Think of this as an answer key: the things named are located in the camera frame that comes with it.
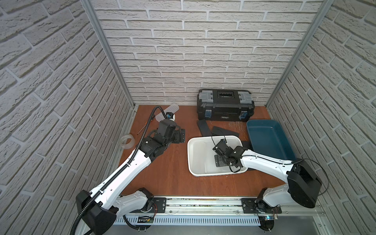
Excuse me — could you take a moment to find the ribbed translucent pencil case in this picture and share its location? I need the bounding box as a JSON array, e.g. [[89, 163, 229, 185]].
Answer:
[[155, 104, 179, 122]]

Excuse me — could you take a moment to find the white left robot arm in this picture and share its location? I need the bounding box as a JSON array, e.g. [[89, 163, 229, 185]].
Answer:
[[70, 119, 186, 235]]

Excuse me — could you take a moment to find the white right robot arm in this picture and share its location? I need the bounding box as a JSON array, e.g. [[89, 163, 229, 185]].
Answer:
[[213, 139, 322, 211]]

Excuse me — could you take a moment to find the white plastic storage box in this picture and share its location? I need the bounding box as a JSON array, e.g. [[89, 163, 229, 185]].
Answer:
[[188, 136, 248, 177]]

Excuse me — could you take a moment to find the long black pencil case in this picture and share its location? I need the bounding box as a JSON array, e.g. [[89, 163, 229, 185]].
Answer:
[[197, 119, 212, 137]]

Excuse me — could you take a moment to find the flat black pencil case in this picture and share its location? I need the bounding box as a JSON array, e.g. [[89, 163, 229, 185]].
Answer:
[[211, 126, 240, 137]]

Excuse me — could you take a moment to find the teal plastic storage tray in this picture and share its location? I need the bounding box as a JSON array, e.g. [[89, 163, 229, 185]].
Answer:
[[246, 119, 296, 161]]

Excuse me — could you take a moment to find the black plastic toolbox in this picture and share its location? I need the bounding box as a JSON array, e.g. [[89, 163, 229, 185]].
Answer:
[[197, 89, 255, 122]]

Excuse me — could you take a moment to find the clear tape roll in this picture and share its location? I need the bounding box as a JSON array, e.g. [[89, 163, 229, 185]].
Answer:
[[119, 134, 135, 149]]

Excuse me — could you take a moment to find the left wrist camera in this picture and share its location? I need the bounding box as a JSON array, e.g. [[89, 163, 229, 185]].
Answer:
[[165, 112, 175, 121]]

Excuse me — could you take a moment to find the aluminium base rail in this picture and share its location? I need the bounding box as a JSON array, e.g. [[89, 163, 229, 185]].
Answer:
[[113, 196, 325, 230]]

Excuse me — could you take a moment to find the black corrugated left cable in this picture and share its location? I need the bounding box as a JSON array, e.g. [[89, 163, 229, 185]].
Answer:
[[70, 106, 168, 235]]

